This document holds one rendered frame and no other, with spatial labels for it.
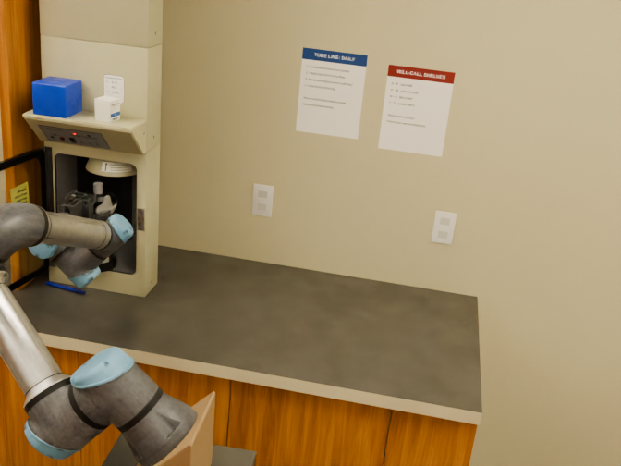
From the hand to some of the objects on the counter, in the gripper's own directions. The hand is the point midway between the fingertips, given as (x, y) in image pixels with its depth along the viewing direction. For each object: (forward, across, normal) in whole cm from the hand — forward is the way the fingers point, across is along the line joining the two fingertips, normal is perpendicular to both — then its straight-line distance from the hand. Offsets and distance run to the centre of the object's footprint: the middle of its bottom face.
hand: (98, 204), depth 232 cm
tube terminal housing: (+13, +2, +30) cm, 33 cm away
